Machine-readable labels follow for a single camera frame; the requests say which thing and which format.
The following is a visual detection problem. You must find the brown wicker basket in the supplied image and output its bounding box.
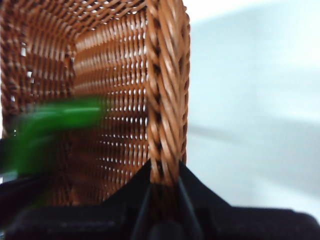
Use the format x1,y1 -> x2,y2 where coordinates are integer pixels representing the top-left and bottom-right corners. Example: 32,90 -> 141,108
0,0 -> 191,210

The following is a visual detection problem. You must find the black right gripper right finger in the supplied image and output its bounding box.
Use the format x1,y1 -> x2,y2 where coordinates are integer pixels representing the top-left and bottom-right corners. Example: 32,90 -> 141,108
177,161 -> 320,240

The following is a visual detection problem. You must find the green cucumber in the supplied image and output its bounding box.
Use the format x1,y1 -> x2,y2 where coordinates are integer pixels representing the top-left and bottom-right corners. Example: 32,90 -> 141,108
7,96 -> 108,176

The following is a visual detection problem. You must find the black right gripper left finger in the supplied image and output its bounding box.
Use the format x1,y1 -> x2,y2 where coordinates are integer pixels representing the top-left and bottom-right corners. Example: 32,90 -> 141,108
4,159 -> 153,240

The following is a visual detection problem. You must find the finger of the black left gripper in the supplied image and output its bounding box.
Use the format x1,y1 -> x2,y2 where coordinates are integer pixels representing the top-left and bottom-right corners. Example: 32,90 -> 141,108
0,174 -> 50,213

